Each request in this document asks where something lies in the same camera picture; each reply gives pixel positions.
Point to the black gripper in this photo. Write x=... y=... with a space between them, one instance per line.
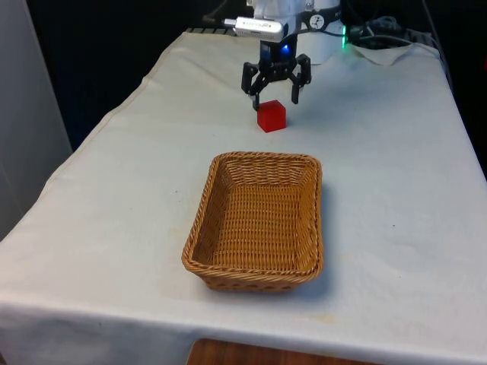
x=277 y=53

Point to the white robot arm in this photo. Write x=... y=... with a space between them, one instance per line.
x=323 y=42

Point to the red cube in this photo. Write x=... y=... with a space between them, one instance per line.
x=271 y=116

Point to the brown wicker basket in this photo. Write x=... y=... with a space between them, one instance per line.
x=258 y=224

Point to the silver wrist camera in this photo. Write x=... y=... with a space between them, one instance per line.
x=258 y=26

